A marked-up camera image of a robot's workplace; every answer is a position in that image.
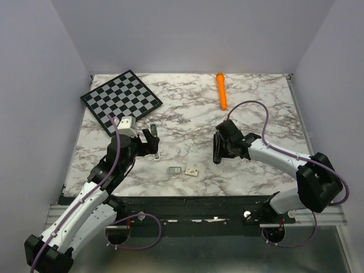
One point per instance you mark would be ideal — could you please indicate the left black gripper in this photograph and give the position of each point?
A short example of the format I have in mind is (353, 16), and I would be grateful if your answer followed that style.
(146, 148)

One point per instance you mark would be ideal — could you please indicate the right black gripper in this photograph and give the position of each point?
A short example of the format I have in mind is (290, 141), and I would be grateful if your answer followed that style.
(219, 152)

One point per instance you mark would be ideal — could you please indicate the light blue stapler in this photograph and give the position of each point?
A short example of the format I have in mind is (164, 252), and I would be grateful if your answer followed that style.
(154, 132)

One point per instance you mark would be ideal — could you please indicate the white staples box sleeve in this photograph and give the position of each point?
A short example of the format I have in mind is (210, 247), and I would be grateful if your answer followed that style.
(191, 172)

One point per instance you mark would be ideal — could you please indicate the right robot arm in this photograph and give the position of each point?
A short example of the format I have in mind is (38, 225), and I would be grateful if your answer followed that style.
(317, 185)

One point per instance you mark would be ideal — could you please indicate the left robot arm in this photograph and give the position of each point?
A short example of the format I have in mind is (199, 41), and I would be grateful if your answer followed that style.
(94, 208)

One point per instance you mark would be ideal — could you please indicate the black grey chessboard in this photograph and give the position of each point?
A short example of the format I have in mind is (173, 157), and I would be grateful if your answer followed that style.
(124, 95)

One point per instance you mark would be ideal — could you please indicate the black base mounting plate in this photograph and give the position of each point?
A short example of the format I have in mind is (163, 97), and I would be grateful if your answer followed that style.
(147, 217)

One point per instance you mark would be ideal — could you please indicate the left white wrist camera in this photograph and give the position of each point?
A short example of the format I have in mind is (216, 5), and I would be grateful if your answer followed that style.
(127, 127)

